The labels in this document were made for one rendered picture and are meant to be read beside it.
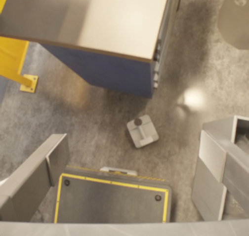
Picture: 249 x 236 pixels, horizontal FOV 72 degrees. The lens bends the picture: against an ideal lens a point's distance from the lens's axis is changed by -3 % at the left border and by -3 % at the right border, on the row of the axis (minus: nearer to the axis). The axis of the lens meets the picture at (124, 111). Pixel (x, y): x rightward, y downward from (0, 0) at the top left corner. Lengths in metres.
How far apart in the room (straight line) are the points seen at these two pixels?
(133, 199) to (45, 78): 1.23
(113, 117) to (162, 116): 0.38
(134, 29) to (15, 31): 0.36
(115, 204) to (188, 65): 1.11
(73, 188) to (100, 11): 0.97
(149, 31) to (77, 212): 1.06
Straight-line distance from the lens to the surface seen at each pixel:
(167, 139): 1.37
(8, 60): 1.62
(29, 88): 1.78
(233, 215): 1.27
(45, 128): 1.64
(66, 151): 0.17
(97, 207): 1.17
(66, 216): 1.27
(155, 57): 0.71
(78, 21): 0.55
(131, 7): 0.53
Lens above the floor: 1.36
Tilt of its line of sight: 78 degrees down
